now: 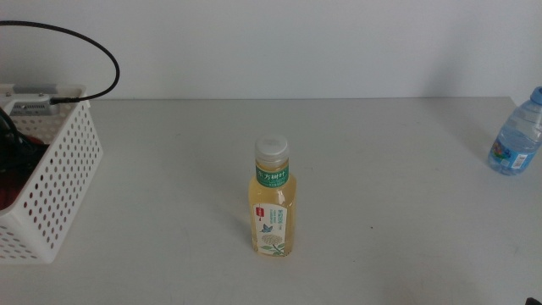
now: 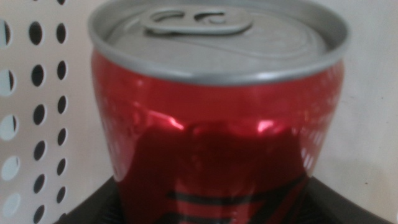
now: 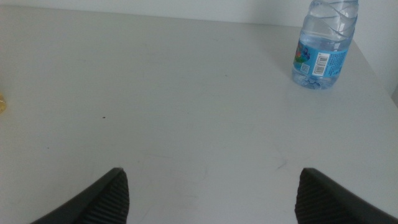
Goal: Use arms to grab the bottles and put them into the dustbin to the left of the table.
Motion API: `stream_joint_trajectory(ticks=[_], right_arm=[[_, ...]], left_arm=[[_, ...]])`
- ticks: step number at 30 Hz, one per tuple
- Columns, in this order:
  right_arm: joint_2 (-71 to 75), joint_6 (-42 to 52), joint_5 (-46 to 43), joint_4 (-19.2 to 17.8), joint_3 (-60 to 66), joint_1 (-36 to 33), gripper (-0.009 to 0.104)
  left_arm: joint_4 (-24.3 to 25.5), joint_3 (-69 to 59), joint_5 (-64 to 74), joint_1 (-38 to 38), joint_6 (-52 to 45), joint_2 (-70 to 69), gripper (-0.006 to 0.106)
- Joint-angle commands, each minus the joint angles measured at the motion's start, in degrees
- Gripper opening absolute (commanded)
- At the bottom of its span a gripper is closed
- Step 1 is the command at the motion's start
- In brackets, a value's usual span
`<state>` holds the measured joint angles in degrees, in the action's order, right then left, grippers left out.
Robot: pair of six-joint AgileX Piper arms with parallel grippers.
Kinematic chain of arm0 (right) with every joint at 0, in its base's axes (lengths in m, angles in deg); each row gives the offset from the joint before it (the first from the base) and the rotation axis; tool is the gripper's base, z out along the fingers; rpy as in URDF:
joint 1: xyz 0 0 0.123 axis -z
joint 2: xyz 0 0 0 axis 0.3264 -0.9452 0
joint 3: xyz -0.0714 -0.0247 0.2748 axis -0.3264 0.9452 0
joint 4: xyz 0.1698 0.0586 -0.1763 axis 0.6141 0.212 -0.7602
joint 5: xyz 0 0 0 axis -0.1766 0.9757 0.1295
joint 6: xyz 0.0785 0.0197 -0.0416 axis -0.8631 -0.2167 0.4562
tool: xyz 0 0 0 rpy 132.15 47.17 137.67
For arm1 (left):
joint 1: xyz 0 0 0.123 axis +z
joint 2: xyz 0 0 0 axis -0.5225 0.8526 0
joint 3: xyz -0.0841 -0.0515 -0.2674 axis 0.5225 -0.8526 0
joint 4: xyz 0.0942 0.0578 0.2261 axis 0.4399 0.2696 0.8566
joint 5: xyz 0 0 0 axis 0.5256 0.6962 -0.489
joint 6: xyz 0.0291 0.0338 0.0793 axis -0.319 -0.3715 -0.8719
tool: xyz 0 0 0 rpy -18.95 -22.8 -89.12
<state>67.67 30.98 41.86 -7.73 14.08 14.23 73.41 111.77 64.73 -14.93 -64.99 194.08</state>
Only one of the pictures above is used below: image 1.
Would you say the red soda can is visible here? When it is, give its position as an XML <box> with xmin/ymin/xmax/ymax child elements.
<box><xmin>0</xmin><ymin>134</ymin><xmax>43</xmax><ymax>212</ymax></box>

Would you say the clear water bottle blue cap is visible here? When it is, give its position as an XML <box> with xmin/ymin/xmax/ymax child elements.
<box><xmin>486</xmin><ymin>86</ymin><xmax>542</xmax><ymax>176</ymax></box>

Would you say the yellow tea bottle green label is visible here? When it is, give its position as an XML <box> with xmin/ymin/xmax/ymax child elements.
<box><xmin>247</xmin><ymin>133</ymin><xmax>297</xmax><ymax>258</ymax></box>

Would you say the white perforated plastic basket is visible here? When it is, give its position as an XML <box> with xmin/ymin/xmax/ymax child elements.
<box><xmin>0</xmin><ymin>83</ymin><xmax>104</xmax><ymax>264</ymax></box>

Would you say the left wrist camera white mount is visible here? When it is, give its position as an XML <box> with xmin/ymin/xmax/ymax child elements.
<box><xmin>0</xmin><ymin>93</ymin><xmax>61</xmax><ymax>118</ymax></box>

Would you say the braided black left camera cable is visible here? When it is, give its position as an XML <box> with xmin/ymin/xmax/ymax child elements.
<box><xmin>0</xmin><ymin>19</ymin><xmax>121</xmax><ymax>106</ymax></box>

